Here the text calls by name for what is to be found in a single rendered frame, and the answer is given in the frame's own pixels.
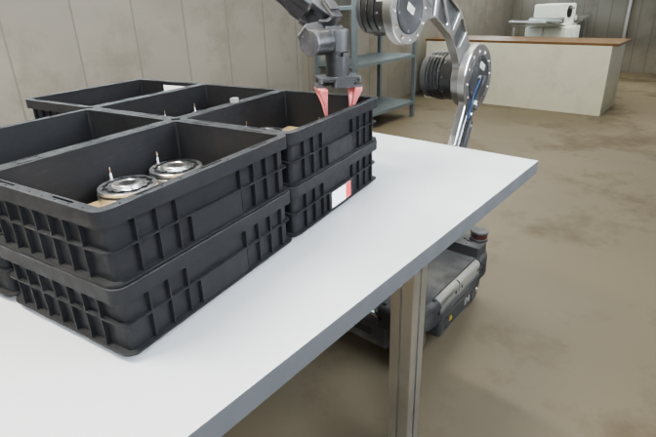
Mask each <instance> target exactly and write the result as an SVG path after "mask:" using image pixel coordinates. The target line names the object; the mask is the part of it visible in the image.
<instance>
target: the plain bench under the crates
mask: <svg viewBox="0 0 656 437"><path fill-rule="evenodd" d="M373 137H376V140H377V149H376V150H374V151H373V152H372V160H374V161H375V163H374V164H373V165H372V176H374V177H376V179H375V180H374V181H372V182H371V183H369V184H368V185H367V186H365V187H364V188H363V189H361V190H360V191H359V192H357V193H356V194H355V195H353V196H352V197H351V198H349V199H348V200H347V201H346V202H345V203H343V204H342V205H341V206H339V207H338V208H337V209H335V210H334V211H333V212H331V213H330V214H329V215H327V216H326V217H325V218H323V219H321V220H320V221H319V222H317V223H316V224H315V225H313V226H312V227H311V228H309V229H308V230H307V231H305V232H304V233H303V234H301V235H299V236H297V237H294V238H292V237H291V238H292V241H291V242H290V243H289V244H288V245H286V246H285V247H284V248H282V249H281V250H280V251H278V252H277V253H275V254H274V255H273V256H271V257H270V258H268V259H267V260H266V261H264V262H263V263H262V264H260V265H259V266H258V267H256V268H255V269H253V270H252V271H251V272H249V273H248V274H247V275H245V276H244V277H243V278H241V279H240V280H239V281H237V282H236V283H235V284H233V285H232V286H231V287H229V288H228V289H226V290H225V291H224V292H222V293H221V294H220V295H218V296H217V297H216V298H214V299H213V300H211V301H210V302H209V303H207V304H206V305H204V306H203V307H202V308H200V309H199V310H198V311H196V312H195V313H194V314H192V315H191V316H190V317H188V318H187V319H186V320H184V321H183V322H181V324H180V325H178V326H177V327H176V328H174V329H173V330H172V331H170V332H169V333H168V334H166V335H165V336H164V337H162V338H161V339H159V340H158V341H156V342H155V343H154V344H152V345H151V346H150V347H148V348H147V349H146V350H144V351H143V352H141V353H140V354H138V355H135V356H131V357H125V356H122V355H120V354H118V353H116V352H114V351H112V350H110V349H108V348H106V347H104V346H102V345H100V344H98V343H96V342H94V341H92V340H90V339H88V338H85V337H83V336H81V335H80V334H78V333H76V332H74V331H72V330H70V329H69V328H67V327H65V326H63V325H61V324H59V323H57V322H55V321H53V320H51V319H49V318H47V317H45V316H43V315H41V314H39V313H37V312H35V311H33V310H31V309H29V308H27V307H26V306H24V305H22V304H20V303H18V302H17V300H16V298H17V297H5V296H3V295H1V294H0V437H222V436H223V435H224V434H226V433H227V432H228V431H229V430H230V429H231V428H232V427H233V426H234V425H235V424H237V423H238V422H239V421H241V420H242V419H244V418H245V417H246V416H247V415H249V414H250V413H251V412H252V411H253V410H255V409H256V408H257V407H258V406H259V405H260V404H262V403H263V402H264V400H265V399H267V398H268V397H269V396H270V395H271V394H273V393H274V392H275V391H276V390H277V389H279V388H280V387H281V386H282V385H283V384H285V383H286V382H287V381H288V380H289V379H291V378H292V377H293V376H294V375H296V374H297V373H298V372H299V371H300V370H301V369H303V368H304V367H305V366H306V365H307V364H309V363H310V362H311V361H312V360H313V359H315V358H316V357H317V356H318V355H319V354H321V353H322V352H323V351H324V350H325V349H327V348H328V347H329V346H330V345H331V344H333V343H334V342H335V341H336V340H337V339H339V338H340V337H341V336H342V335H344V334H345V333H346V332H347V331H348V330H349V329H351V328H352V327H353V326H354V325H355V324H357V323H358V322H359V321H360V320H361V319H363V318H364V317H365V316H366V315H367V314H369V313H370V312H371V311H372V310H373V309H375V308H376V307H377V306H378V305H379V304H381V303H382V302H383V301H384V300H385V299H387V298H388V297H389V296H390V295H391V298H390V334H389V405H388V437H418V421H419V405H420V388H421V372H422V356H423V339H424V323H425V307H426V290H427V274H428V264H429V263H430V262H431V261H432V260H433V259H434V258H436V257H437V256H438V255H439V254H441V253H442V252H443V251H444V250H445V249H447V248H448V247H449V246H450V245H451V244H453V243H454V242H455V241H456V240H457V239H459V238H460V237H461V236H462V235H463V234H465V233H466V232H467V231H468V230H469V229H471V228H472V227H473V226H474V225H475V224H477V223H478V222H479V221H480V220H481V219H483V218H484V217H485V216H486V215H487V214H489V213H490V212H491V211H492V210H493V209H495V208H496V207H497V206H498V205H499V204H501V203H502V202H503V201H504V200H505V199H507V198H508V197H509V196H510V195H511V194H513V193H514V192H515V191H516V190H517V189H519V188H520V187H521V186H522V185H523V184H524V183H526V182H527V181H528V180H529V179H531V178H532V177H533V176H534V175H535V174H537V168H538V161H537V160H531V159H525V158H519V157H514V156H509V155H503V154H497V153H491V152H486V151H480V150H474V149H468V148H463V147H458V146H452V145H446V144H441V143H435V142H429V141H423V140H418V139H408V138H402V137H396V136H391V135H385V134H379V133H373Z"/></svg>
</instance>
